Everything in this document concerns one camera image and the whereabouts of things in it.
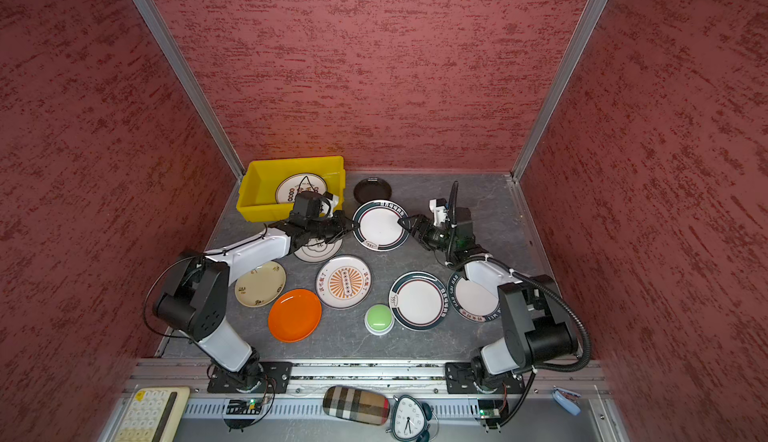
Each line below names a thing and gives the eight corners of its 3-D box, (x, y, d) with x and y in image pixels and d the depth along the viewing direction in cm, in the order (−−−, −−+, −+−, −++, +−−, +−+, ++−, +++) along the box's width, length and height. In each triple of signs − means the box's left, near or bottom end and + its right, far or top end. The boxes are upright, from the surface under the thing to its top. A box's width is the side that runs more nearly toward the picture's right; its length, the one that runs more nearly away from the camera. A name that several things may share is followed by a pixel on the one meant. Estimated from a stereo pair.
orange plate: (264, 342, 82) (261, 340, 80) (277, 292, 91) (274, 289, 89) (317, 342, 82) (315, 340, 80) (325, 292, 91) (323, 289, 89)
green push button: (364, 335, 83) (363, 333, 81) (365, 306, 88) (365, 304, 86) (394, 335, 83) (394, 333, 81) (394, 307, 88) (394, 304, 86)
